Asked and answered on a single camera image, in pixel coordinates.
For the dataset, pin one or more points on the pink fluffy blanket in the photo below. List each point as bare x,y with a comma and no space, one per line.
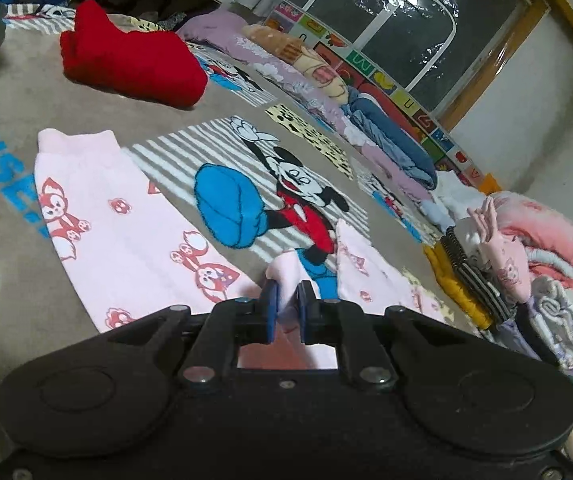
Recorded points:
556,240

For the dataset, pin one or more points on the colourful alphabet foam panel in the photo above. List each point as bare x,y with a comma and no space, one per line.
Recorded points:
366,67

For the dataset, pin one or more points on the pink fox print pants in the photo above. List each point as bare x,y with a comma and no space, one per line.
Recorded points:
131,240

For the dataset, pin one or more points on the pink printed folded garment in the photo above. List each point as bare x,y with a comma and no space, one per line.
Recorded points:
503,260

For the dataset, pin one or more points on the window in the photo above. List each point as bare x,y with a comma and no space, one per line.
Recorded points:
406,30

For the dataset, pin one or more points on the wooden window frame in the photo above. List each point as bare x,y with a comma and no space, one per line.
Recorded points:
496,67

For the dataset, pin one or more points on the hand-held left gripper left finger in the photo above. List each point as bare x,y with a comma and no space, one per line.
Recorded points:
271,312

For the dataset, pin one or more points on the white and purple printed cloth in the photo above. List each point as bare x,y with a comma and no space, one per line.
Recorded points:
558,320

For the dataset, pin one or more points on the cartoon mouse printed blanket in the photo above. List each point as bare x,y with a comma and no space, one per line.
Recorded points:
26,110

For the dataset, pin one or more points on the red folded sweater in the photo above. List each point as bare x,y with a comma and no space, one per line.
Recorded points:
131,60

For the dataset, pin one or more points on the black striped folded garment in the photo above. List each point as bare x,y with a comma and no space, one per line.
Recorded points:
481,285

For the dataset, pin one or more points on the yellow puffy jacket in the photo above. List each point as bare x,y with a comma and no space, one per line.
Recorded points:
458,285

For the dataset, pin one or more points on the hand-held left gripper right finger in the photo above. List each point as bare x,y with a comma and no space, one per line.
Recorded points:
302,312

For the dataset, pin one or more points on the purple printed quilt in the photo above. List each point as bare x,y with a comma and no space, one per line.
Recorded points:
216,30

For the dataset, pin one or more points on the blue quilt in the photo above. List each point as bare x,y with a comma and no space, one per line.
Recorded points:
391,140

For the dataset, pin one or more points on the beige printed pillow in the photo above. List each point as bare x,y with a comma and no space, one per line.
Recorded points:
311,67

